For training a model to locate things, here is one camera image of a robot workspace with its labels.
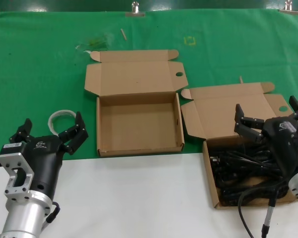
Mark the silver left wrist bracket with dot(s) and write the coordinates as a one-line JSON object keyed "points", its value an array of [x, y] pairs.
{"points": [[8, 161]]}

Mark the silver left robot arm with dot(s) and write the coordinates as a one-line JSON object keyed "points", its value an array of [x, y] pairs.
{"points": [[24, 215]]}

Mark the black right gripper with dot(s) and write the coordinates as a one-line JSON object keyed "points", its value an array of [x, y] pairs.
{"points": [[285, 138]]}

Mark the white tape roll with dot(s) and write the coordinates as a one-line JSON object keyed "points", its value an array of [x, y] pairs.
{"points": [[51, 121]]}

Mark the open cardboard box round hole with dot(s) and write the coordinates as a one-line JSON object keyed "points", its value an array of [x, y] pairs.
{"points": [[139, 72]]}

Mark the small wooden stick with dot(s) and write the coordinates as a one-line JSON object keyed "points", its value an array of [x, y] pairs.
{"points": [[123, 34]]}

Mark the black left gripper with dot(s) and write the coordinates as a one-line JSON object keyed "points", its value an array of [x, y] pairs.
{"points": [[46, 158]]}

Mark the green table cloth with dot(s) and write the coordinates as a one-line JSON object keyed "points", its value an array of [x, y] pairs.
{"points": [[39, 62]]}

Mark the silver binder clip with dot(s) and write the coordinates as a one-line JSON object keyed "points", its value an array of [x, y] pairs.
{"points": [[289, 8], [135, 11]]}

